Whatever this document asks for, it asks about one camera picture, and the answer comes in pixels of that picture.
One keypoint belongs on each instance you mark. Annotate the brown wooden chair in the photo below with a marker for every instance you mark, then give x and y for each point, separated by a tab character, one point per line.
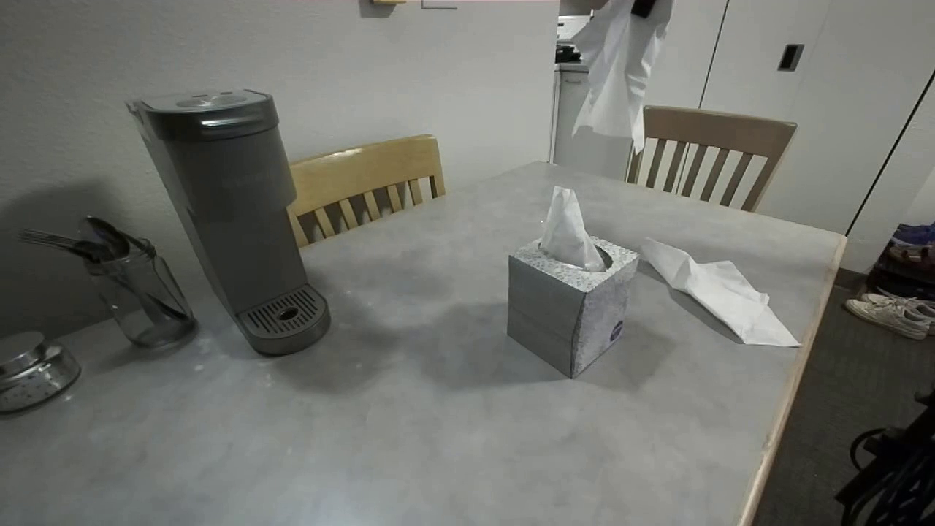
719	131

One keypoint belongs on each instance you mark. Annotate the white sneaker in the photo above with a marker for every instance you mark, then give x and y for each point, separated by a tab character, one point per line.
887	318
909	301

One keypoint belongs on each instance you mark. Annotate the grey coffee machine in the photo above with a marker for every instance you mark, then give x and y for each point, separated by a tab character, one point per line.
234	212

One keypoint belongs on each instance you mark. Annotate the metal fork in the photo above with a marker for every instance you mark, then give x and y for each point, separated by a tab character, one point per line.
58	241

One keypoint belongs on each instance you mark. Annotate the white stove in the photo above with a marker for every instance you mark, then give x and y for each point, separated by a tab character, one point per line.
570	109

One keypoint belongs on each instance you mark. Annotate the metal spoon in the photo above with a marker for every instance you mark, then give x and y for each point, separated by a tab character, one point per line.
106	234

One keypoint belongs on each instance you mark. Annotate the white tissue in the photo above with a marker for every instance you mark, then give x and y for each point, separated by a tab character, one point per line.
723	296
617	80
568	234

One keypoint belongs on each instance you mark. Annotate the grey tissue box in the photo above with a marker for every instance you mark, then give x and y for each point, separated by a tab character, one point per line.
548	314

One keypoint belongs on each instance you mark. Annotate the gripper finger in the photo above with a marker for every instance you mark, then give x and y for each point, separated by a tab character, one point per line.
643	7

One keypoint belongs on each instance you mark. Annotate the black stand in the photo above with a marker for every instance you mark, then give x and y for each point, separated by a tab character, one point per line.
902	467

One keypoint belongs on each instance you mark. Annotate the yellow wooden chair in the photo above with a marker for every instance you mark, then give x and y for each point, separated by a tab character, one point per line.
365	172

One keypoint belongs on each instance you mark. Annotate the glass jar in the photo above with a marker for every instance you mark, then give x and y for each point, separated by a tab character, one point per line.
142	307

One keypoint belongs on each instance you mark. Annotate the heap of shoes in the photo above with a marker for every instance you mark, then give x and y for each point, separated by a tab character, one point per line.
913	256

